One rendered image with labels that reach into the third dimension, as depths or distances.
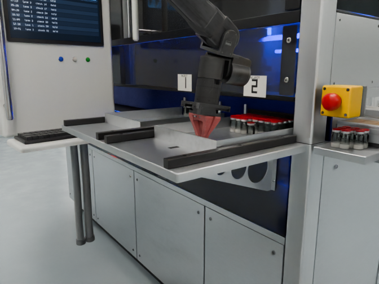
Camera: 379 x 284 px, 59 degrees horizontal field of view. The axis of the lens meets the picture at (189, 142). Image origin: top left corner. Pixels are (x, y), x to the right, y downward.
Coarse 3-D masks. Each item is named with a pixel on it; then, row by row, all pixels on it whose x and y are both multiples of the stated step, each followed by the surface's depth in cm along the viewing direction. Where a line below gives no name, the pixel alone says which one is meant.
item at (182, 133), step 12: (228, 120) 109; (156, 132) 92; (168, 132) 88; (180, 132) 83; (192, 132) 100; (216, 132) 100; (228, 132) 100; (264, 132) 82; (276, 132) 85; (288, 132) 88; (180, 144) 84; (192, 144) 80; (204, 144) 76; (216, 144) 73; (228, 144) 75
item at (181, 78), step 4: (180, 76) 124; (184, 76) 122; (188, 76) 120; (180, 80) 124; (184, 80) 122; (188, 80) 120; (180, 84) 124; (184, 84) 122; (188, 84) 120; (180, 88) 125; (184, 88) 123; (188, 88) 121
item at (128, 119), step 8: (112, 112) 121; (120, 112) 123; (128, 112) 125; (136, 112) 127; (144, 112) 129; (152, 112) 131; (160, 112) 133; (168, 112) 135; (176, 112) 138; (112, 120) 115; (120, 120) 110; (128, 120) 105; (136, 120) 124; (144, 120) 124; (152, 120) 124; (160, 120) 103; (168, 120) 105; (176, 120) 107; (184, 120) 109
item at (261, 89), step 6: (252, 78) 96; (258, 78) 94; (264, 78) 93; (246, 84) 98; (252, 84) 96; (258, 84) 95; (264, 84) 93; (246, 90) 98; (258, 90) 95; (264, 90) 93; (258, 96) 95; (264, 96) 94
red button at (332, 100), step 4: (324, 96) 76; (328, 96) 75; (332, 96) 74; (336, 96) 74; (324, 100) 75; (328, 100) 75; (332, 100) 74; (336, 100) 74; (340, 100) 74; (324, 104) 76; (328, 104) 75; (332, 104) 74; (336, 104) 74; (340, 104) 75; (324, 108) 76; (328, 108) 75; (332, 108) 74; (336, 108) 75
